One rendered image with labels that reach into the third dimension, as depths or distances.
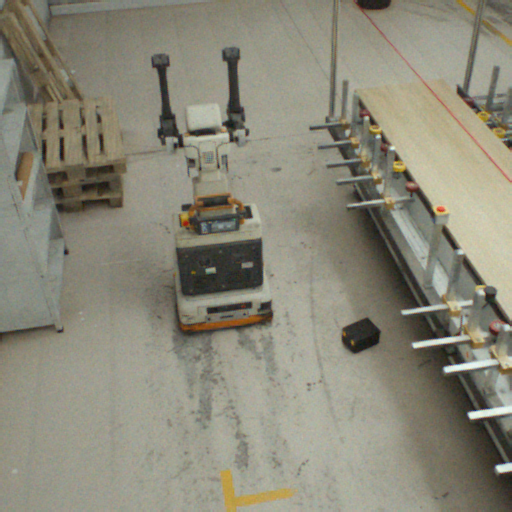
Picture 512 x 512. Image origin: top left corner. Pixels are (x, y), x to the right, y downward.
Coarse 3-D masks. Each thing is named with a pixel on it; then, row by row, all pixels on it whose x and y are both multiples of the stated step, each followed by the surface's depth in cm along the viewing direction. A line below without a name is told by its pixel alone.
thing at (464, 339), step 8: (456, 336) 319; (464, 336) 319; (488, 336) 319; (496, 336) 320; (416, 344) 316; (424, 344) 316; (432, 344) 316; (440, 344) 316; (448, 344) 317; (456, 344) 318
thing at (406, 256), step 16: (336, 128) 514; (368, 192) 445; (384, 224) 418; (400, 240) 404; (400, 256) 396; (416, 272) 380; (416, 288) 377; (432, 288) 369; (432, 304) 360; (432, 320) 359; (448, 320) 349; (448, 336) 341; (480, 384) 317; (480, 400) 314; (496, 400) 309; (496, 432) 302
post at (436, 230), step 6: (432, 228) 347; (438, 228) 343; (432, 234) 348; (438, 234) 346; (432, 240) 350; (438, 240) 348; (432, 246) 351; (438, 246) 351; (432, 252) 353; (432, 258) 356; (432, 264) 359; (426, 270) 364; (432, 270) 361; (426, 276) 365; (432, 276) 364; (426, 282) 367; (426, 288) 369
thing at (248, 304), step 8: (208, 304) 428; (216, 304) 428; (224, 304) 428; (232, 304) 430; (240, 304) 431; (248, 304) 432; (256, 304) 433; (200, 312) 429; (208, 312) 431; (216, 312) 432; (224, 312) 433
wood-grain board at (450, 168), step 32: (384, 96) 508; (416, 96) 506; (448, 96) 504; (384, 128) 470; (416, 128) 468; (448, 128) 467; (480, 128) 465; (416, 160) 436; (448, 160) 434; (480, 160) 433; (448, 192) 406; (480, 192) 405; (448, 224) 381; (480, 224) 380; (480, 256) 358
